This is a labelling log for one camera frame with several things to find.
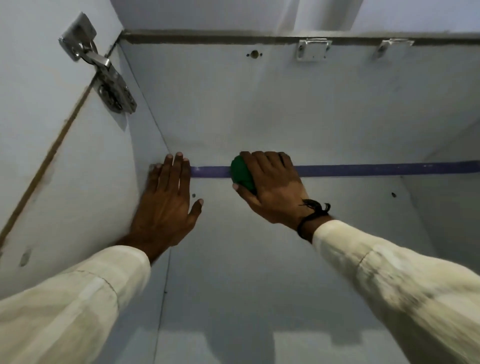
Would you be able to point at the person's right middle finger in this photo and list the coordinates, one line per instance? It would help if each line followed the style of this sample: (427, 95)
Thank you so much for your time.
(269, 164)

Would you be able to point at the person's left middle finger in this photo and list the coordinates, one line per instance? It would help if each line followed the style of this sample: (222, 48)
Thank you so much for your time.
(177, 170)

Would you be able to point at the person's right forearm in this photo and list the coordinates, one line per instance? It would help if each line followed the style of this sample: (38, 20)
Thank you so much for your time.
(405, 292)

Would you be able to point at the white cabinet door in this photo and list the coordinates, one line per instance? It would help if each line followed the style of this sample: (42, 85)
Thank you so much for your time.
(41, 123)

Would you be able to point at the white cabinet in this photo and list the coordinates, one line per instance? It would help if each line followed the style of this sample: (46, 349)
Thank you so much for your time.
(300, 105)

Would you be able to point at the green scrub pad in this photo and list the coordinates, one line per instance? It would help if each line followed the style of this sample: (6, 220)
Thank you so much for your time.
(242, 174)

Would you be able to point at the person's left hand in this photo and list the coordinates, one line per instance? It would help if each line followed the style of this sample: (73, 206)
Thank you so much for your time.
(163, 210)

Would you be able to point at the metal shelf bracket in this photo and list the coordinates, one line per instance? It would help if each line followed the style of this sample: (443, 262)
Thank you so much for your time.
(392, 45)
(313, 48)

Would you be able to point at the person's left little finger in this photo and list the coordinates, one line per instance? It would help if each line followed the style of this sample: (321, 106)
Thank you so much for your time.
(155, 178)

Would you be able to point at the person's right hand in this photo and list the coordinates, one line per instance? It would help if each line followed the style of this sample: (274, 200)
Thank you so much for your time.
(279, 195)

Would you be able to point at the metal cabinet hinge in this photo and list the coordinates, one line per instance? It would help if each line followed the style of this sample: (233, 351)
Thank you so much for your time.
(108, 82)

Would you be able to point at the person's left thumb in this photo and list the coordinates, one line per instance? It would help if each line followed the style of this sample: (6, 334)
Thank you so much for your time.
(195, 212)

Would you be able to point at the person's left forearm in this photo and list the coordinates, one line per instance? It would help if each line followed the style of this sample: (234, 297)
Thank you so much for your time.
(75, 307)

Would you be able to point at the person's right thumb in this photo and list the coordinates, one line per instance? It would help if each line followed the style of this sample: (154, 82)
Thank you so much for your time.
(244, 195)

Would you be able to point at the black wrist thread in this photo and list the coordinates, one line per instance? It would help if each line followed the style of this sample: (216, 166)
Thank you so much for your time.
(313, 215)

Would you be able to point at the purple tape strip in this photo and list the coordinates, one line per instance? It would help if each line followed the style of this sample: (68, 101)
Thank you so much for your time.
(356, 169)

